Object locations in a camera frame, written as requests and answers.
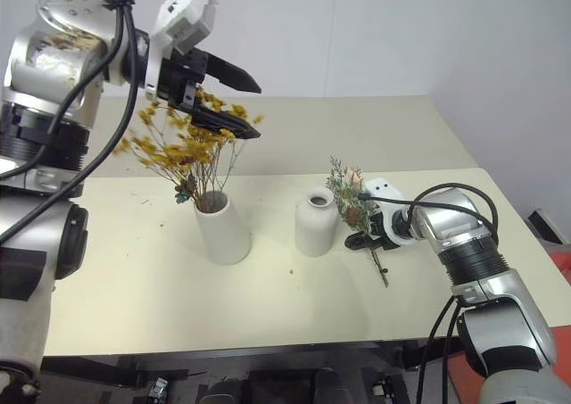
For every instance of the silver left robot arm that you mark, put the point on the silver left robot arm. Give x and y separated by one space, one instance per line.
44 243

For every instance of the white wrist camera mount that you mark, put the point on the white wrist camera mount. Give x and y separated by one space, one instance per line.
187 11
383 190

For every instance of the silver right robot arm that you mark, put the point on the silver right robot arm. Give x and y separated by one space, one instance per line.
499 315

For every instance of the white bottle-shaped vase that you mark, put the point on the white bottle-shaped vase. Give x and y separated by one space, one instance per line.
316 230

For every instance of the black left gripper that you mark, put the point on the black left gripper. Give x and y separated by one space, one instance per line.
176 80

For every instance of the white tapered vase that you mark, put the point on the white tapered vase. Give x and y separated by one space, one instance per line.
223 234

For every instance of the green and pink flower bouquet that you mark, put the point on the green and pink flower bouquet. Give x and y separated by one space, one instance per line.
352 199

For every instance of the yellow dried flower bouquet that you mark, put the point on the yellow dried flower bouquet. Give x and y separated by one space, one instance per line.
187 152

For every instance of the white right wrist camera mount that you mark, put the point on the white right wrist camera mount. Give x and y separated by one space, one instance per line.
383 190

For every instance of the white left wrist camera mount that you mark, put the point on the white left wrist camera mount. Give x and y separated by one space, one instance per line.
187 11

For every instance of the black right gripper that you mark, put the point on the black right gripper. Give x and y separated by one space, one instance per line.
381 228

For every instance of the dark grey box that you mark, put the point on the dark grey box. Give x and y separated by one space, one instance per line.
546 225

